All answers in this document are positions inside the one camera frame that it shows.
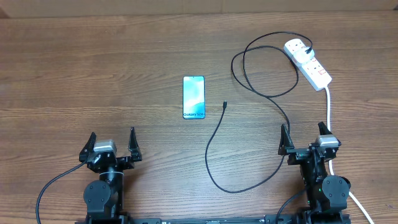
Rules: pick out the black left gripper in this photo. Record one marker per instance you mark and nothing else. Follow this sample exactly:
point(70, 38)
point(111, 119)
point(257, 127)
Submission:
point(126, 163)

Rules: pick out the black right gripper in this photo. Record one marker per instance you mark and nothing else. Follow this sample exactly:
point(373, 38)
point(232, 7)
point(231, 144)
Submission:
point(297, 154)

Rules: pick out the blue Galaxy smartphone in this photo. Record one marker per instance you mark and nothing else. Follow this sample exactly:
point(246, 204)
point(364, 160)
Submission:
point(194, 97)

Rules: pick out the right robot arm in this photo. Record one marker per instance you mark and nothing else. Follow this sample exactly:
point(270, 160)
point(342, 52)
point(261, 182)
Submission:
point(326, 194)

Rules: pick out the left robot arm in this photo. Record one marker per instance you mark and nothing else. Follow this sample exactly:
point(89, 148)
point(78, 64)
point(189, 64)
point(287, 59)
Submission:
point(104, 197)

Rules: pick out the white charger adapter plug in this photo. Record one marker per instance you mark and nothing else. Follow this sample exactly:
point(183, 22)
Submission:
point(304, 55)

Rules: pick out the white power strip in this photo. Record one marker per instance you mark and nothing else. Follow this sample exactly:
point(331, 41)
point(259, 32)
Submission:
point(313, 71)

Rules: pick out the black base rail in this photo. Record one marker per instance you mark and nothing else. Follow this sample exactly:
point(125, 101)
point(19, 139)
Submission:
point(267, 219)

